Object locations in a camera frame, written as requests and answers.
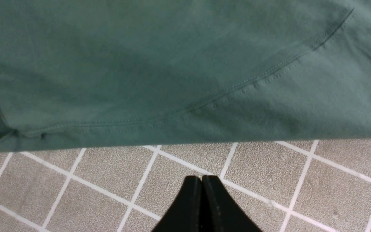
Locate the green long-sleeve top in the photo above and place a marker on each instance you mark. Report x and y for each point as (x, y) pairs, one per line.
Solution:
(102, 73)

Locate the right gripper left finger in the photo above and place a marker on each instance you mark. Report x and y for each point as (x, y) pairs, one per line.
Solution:
(183, 215)

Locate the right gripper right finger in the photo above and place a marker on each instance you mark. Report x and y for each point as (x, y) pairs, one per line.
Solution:
(220, 213)

